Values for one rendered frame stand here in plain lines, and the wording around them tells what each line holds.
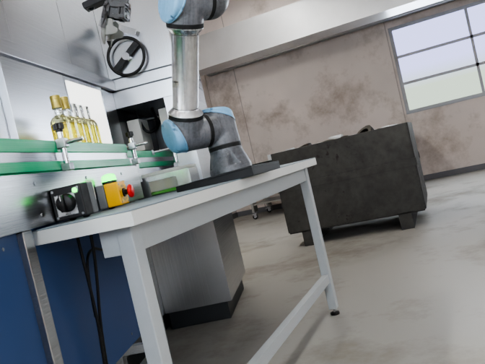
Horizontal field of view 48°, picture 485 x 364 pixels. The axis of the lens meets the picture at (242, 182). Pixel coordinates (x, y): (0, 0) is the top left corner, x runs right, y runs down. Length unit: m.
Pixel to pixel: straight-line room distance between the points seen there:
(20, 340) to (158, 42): 2.07
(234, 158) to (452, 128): 6.47
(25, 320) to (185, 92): 0.87
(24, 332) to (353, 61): 7.44
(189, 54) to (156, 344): 0.89
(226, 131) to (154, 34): 1.26
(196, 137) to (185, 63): 0.24
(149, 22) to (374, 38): 5.62
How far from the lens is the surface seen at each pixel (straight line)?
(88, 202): 1.37
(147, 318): 1.24
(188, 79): 1.74
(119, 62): 2.99
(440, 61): 8.15
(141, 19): 3.04
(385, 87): 8.20
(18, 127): 1.94
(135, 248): 1.21
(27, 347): 1.24
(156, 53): 2.98
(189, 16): 1.69
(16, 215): 1.24
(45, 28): 2.47
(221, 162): 1.83
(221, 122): 1.84
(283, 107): 8.51
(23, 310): 1.24
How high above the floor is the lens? 0.78
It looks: 2 degrees down
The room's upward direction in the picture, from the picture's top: 13 degrees counter-clockwise
